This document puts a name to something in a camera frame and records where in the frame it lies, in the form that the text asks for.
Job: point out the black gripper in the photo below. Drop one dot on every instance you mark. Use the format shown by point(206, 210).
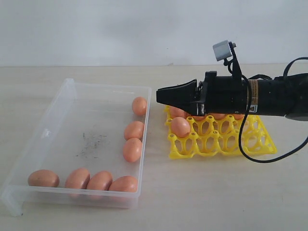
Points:
point(217, 94)

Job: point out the clear plastic bin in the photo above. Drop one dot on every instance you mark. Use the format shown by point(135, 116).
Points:
point(83, 127)

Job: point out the yellow plastic egg tray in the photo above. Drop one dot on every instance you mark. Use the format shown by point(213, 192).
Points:
point(210, 137)

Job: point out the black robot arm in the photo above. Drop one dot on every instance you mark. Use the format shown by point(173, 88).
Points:
point(259, 95)

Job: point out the brown egg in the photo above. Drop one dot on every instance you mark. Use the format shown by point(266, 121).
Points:
point(198, 118)
point(134, 129)
point(43, 178)
point(176, 112)
point(139, 106)
point(180, 127)
point(238, 116)
point(124, 184)
point(132, 150)
point(218, 116)
point(100, 181)
point(78, 179)

